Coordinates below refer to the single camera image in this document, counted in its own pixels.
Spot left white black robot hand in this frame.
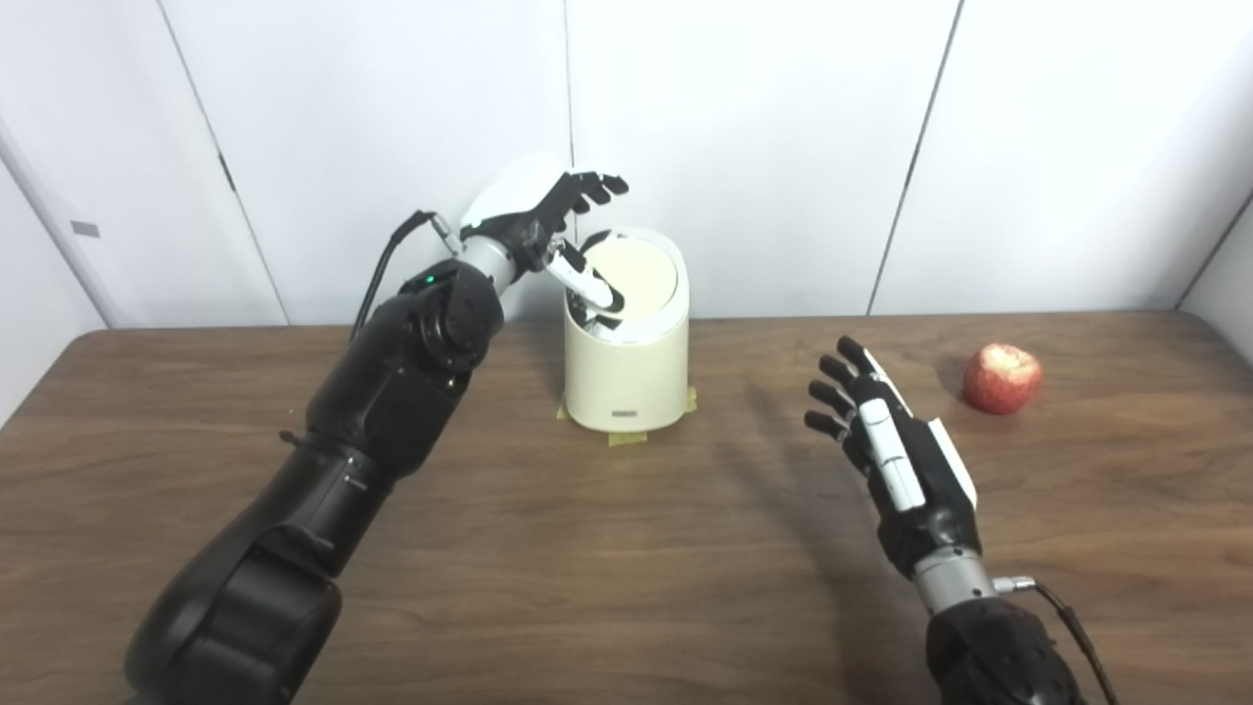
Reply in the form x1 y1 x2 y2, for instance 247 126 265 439
458 152 630 314

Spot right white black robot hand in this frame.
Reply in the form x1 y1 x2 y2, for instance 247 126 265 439
805 336 983 581

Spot red apple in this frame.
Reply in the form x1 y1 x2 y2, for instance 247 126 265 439
961 343 1044 415

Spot cream round bin lid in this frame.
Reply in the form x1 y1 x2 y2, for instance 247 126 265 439
582 238 678 324

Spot cream-colored round bin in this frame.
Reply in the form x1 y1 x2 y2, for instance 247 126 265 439
562 227 691 433

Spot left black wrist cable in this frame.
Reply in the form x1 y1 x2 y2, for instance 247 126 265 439
350 211 461 339

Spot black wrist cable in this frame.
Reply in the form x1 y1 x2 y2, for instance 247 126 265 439
350 211 461 339
994 576 1122 705

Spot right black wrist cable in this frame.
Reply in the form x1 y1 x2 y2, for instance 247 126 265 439
994 576 1122 705

